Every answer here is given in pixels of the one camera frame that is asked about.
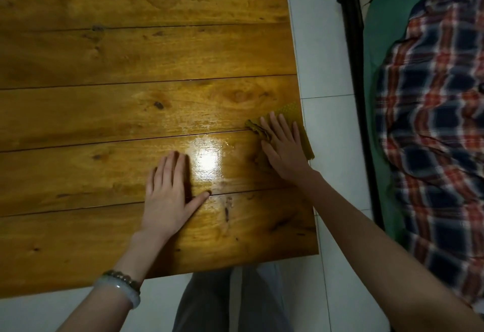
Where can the person's right hand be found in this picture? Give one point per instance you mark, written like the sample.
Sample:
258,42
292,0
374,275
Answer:
287,154

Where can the person's left hand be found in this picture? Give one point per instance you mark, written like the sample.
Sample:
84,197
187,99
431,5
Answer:
166,203

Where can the yellow cloth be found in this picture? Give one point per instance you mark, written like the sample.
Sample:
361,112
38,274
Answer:
291,110

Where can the person's right forearm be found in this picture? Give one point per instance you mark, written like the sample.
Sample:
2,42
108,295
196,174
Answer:
378,260

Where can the person's left forearm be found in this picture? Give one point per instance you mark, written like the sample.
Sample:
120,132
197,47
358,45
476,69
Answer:
109,290

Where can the person's grey trousers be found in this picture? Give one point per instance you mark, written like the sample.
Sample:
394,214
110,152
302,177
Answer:
211,301

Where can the pale jade bangle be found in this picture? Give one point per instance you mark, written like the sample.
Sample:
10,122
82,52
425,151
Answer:
119,290

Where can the cream sofa with green cover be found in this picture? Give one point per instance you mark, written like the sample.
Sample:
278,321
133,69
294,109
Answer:
349,21

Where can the wooden table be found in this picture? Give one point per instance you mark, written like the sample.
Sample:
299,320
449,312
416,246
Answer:
132,59

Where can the plaid blanket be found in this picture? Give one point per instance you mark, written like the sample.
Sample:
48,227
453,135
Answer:
435,116

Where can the green sofa cover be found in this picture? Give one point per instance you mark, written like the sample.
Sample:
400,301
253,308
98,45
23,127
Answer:
382,21

